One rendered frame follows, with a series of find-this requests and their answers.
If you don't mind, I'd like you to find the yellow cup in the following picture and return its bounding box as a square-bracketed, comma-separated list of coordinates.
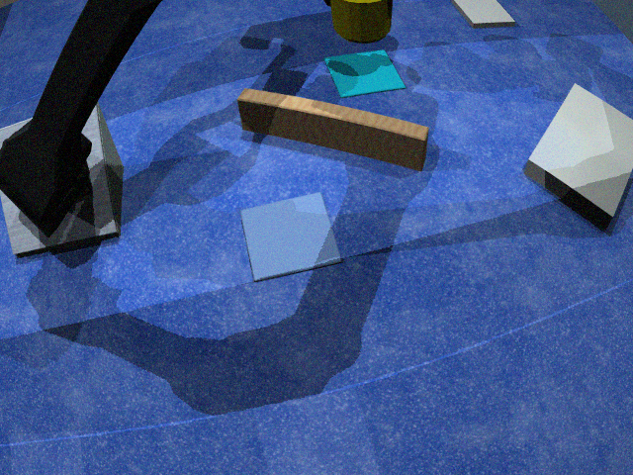
[330, 0, 393, 44]

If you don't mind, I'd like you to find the brown wooden beam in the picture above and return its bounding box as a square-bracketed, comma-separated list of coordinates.
[237, 88, 429, 171]

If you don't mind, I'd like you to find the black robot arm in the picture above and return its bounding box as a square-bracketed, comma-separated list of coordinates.
[0, 0, 163, 238]

